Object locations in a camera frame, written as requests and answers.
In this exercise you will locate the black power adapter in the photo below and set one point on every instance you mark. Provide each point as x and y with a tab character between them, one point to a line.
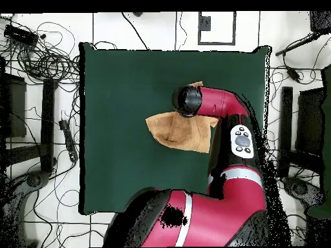
293	73

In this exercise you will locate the black power strip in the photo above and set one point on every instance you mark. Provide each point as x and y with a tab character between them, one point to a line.
68	139

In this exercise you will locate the dark grey square plate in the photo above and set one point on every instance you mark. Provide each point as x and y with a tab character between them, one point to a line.
204	23

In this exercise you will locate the black flat box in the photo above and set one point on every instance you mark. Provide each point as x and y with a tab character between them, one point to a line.
15	108
310	121

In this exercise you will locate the black network box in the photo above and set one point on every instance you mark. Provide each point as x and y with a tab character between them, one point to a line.
20	35

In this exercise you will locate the black stand bar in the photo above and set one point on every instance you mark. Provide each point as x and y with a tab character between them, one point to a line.
47	124
286	124

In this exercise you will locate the dark green hanging cloth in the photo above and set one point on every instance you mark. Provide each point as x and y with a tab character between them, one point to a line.
328	116

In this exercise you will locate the yellow terry towel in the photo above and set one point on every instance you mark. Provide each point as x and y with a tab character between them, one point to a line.
175	131

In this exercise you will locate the dark green table cloth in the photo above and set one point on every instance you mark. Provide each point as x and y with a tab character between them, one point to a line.
116	90

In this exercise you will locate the black boom pole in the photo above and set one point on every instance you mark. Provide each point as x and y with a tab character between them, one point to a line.
297	45

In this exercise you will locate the black speckled box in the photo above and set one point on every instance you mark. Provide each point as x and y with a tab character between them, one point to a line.
320	22

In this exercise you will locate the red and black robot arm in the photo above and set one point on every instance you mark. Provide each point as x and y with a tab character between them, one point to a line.
219	214

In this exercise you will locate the grey floor tape frame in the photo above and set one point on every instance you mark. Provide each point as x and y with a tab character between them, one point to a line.
234	31

